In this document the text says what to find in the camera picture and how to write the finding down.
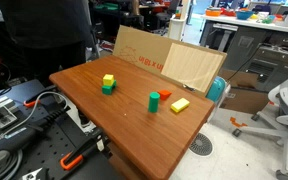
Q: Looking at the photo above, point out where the teal round stool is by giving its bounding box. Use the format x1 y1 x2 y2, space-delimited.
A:
205 75 227 104

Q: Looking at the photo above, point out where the white pillar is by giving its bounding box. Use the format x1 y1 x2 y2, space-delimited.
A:
167 0 192 41

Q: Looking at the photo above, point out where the grey cabinet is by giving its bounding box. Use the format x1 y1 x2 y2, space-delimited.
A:
200 19 288 93

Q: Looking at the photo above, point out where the black clamp orange handle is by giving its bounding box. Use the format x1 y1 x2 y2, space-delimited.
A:
59 128 110 172
23 84 68 109

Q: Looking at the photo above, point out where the grey cable bundle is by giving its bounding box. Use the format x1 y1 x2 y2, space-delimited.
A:
0 129 23 180

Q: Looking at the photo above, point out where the brown cardboard sheet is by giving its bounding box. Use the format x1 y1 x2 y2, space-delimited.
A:
112 24 228 98

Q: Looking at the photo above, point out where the brown cardboard box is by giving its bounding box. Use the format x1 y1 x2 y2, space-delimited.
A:
218 68 272 115

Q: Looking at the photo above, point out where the yellow rectangular block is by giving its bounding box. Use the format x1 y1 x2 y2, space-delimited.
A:
170 97 191 114

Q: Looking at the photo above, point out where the orange triangular block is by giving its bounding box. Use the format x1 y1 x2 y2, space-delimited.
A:
157 89 173 101

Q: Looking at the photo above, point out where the black perforated mounting board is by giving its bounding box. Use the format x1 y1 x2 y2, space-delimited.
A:
0 78 118 180

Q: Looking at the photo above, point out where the white counter top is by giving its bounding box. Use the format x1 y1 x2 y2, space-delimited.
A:
200 13 288 36

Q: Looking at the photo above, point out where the yellow cube block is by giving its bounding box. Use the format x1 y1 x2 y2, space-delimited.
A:
102 73 115 87

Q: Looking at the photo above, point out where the black cable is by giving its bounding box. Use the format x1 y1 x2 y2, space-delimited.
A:
226 42 263 82

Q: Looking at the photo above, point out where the person in dark clothes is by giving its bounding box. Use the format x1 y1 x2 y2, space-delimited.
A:
0 0 95 88

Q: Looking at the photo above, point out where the green square block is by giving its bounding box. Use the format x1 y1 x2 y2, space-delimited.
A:
101 79 118 96

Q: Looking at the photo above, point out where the black corrugated tube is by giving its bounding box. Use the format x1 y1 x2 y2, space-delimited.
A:
27 105 71 133

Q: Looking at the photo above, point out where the green cylinder block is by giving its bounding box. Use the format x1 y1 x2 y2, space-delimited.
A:
147 91 161 114

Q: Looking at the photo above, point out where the light wood panel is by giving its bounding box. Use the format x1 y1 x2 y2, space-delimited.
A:
160 42 226 94

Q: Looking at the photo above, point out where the round metal floor drain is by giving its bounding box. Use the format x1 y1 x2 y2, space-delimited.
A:
188 132 214 158

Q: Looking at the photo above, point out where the orange tray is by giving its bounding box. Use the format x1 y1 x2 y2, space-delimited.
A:
205 8 223 18

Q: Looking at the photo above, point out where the black device with label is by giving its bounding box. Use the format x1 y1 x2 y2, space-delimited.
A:
0 116 52 161

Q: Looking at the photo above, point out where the blue bowl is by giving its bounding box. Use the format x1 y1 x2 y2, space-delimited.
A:
235 9 254 20

